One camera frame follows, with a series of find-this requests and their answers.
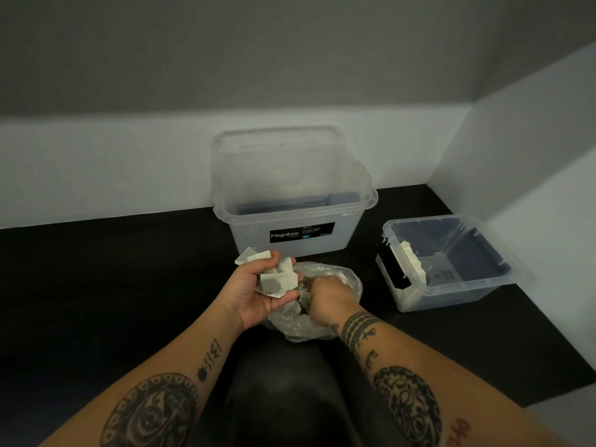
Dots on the person's left hand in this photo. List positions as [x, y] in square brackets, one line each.
[247, 293]

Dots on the person's right hand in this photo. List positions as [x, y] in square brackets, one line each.
[328, 300]

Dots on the clear plastic bag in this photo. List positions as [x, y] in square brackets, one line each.
[344, 276]

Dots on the rows of white tea bags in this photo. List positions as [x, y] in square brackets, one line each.
[413, 262]

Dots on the small clear plastic bin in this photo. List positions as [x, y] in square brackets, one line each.
[465, 293]

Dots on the person's right forearm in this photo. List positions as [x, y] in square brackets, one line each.
[419, 391]

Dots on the person's left forearm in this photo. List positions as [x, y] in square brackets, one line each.
[153, 391]

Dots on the large clear storage box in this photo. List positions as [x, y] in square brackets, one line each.
[247, 242]

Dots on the clear storage box lid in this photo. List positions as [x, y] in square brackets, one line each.
[288, 167]

